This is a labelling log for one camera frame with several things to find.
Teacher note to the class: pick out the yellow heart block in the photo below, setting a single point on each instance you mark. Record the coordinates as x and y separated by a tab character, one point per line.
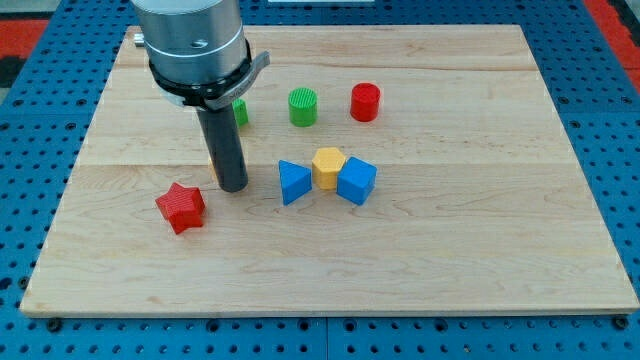
212	170

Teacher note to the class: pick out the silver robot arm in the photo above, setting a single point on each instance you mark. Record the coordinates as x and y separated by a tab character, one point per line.
196	48

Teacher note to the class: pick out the yellow hexagon block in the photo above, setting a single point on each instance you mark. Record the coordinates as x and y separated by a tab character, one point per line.
326	165

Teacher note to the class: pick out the blue triangle block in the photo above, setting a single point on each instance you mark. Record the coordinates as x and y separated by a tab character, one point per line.
295	181

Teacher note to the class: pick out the blue cube block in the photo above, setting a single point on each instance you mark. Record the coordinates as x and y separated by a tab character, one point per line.
356	180

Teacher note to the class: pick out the wooden board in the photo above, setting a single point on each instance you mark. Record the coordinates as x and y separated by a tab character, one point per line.
479	207

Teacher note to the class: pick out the green cylinder block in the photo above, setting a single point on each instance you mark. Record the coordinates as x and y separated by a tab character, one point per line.
302	105

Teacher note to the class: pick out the red cylinder block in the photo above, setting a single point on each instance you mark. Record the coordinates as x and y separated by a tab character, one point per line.
365	100

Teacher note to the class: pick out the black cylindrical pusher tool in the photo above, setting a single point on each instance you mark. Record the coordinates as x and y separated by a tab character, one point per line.
223	143

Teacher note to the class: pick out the green block behind tool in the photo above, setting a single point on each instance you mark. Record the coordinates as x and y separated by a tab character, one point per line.
240	112

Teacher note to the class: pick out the red star block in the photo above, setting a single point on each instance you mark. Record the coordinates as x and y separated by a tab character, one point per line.
182	207

